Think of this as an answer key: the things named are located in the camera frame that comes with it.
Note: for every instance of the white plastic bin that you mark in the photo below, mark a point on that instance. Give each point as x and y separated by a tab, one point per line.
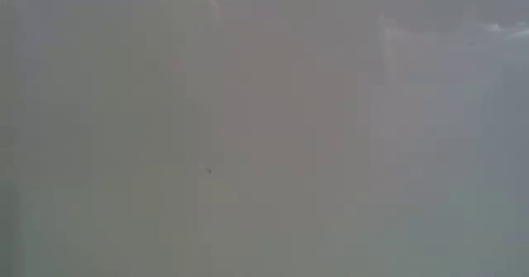
264	136

